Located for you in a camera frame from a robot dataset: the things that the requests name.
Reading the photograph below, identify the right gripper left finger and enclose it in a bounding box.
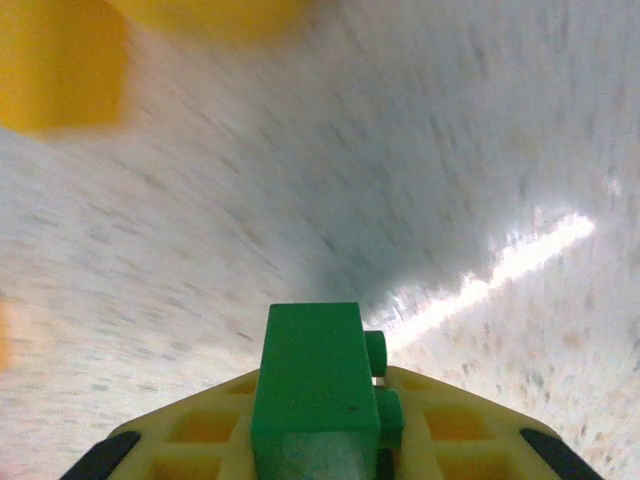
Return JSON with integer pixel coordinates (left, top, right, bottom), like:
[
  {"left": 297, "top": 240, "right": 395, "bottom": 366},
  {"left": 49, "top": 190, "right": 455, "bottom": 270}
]
[{"left": 58, "top": 368, "right": 262, "bottom": 480}]

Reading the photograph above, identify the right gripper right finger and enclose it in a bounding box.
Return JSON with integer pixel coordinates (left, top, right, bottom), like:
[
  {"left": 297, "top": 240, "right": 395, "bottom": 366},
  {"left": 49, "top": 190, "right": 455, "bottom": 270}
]
[{"left": 384, "top": 364, "right": 609, "bottom": 480}]

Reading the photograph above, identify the green lego brick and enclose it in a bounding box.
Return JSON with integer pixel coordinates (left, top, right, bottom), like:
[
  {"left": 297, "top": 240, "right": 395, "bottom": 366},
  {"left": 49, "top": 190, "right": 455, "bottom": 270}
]
[{"left": 251, "top": 301, "right": 407, "bottom": 480}]

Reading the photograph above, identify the yellow lego brick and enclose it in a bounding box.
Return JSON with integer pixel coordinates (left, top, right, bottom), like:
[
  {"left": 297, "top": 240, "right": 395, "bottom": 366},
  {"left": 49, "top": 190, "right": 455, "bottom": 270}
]
[
  {"left": 0, "top": 0, "right": 129, "bottom": 135},
  {"left": 124, "top": 0, "right": 317, "bottom": 47}
]

